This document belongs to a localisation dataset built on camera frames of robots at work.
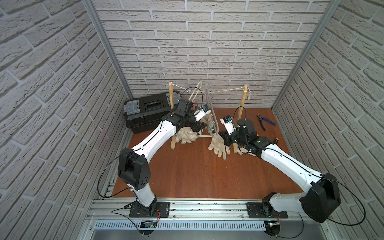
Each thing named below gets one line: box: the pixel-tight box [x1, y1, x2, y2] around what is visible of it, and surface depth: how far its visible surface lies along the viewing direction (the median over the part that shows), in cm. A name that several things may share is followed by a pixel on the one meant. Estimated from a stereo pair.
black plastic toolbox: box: [123, 91, 181, 134], surface depth 97 cm
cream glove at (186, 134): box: [175, 126, 199, 145], surface depth 91 cm
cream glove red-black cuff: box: [208, 133, 230, 160], surface depth 90 cm
